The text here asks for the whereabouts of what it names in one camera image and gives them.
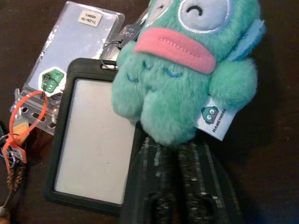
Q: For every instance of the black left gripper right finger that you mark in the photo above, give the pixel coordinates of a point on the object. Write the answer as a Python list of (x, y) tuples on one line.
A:
[(201, 186)]

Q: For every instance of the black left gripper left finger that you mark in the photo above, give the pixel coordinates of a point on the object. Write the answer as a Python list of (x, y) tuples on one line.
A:
[(149, 186)]

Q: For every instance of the black card holder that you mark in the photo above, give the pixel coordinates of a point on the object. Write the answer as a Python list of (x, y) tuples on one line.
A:
[(93, 140)]

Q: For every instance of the clear plastic badge holder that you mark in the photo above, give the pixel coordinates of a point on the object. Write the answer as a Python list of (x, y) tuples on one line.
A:
[(70, 46)]

